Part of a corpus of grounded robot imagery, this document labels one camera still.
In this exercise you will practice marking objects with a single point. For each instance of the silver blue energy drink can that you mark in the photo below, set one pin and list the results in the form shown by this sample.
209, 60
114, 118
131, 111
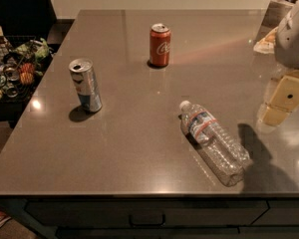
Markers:
85, 82

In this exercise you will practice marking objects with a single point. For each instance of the wooden box with nuts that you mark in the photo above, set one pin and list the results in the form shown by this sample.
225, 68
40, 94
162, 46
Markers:
275, 12

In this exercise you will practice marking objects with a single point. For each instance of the clear plastic water bottle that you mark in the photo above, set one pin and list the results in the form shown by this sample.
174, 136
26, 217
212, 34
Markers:
224, 155

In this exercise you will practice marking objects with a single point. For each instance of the red coke can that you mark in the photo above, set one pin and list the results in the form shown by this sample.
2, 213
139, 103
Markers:
159, 44

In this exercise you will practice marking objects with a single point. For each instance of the snack bag on counter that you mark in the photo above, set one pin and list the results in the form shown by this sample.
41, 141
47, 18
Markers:
266, 44

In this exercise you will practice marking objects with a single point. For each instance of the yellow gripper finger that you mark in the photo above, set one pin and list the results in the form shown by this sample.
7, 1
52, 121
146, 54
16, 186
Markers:
281, 99

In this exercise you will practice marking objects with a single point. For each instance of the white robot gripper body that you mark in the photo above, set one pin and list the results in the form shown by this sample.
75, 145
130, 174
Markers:
293, 40

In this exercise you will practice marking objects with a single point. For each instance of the black wire snack basket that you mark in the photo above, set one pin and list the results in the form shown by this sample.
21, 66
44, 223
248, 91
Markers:
23, 63

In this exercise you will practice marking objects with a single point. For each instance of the dark cabinet drawer with handle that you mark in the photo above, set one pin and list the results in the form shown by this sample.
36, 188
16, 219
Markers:
148, 213

